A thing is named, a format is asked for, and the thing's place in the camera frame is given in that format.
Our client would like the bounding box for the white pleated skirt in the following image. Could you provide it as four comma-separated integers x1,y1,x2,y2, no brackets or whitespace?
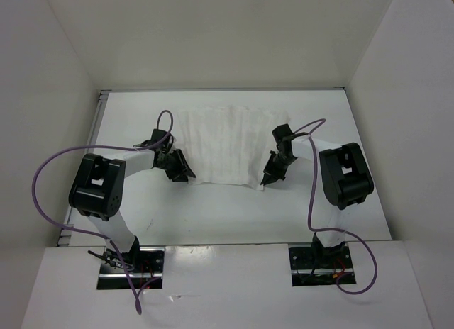
177,106,289,191

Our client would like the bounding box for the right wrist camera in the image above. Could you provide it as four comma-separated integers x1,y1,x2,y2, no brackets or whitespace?
291,131,311,139

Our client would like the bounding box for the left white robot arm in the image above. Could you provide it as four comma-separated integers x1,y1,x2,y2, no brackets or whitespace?
69,129,196,272

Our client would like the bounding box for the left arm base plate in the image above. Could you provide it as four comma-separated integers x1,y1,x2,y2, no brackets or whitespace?
88,247,165,291

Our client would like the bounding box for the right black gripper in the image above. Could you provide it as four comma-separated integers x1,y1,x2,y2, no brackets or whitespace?
261,150,296,186

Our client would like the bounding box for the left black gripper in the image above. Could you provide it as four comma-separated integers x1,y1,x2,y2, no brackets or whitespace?
157,149,195,183

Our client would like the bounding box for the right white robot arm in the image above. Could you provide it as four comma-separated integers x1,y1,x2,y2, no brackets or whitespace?
261,123,375,267

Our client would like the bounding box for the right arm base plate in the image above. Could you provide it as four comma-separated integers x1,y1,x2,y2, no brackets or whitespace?
288,243,356,287

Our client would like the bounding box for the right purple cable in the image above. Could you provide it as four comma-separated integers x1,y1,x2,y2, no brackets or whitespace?
291,118,380,294

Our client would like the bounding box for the purple cable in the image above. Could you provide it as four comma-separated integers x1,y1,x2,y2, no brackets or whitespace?
291,118,380,294
31,109,175,316

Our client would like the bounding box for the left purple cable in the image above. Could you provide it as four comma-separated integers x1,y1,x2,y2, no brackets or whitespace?
31,109,175,316

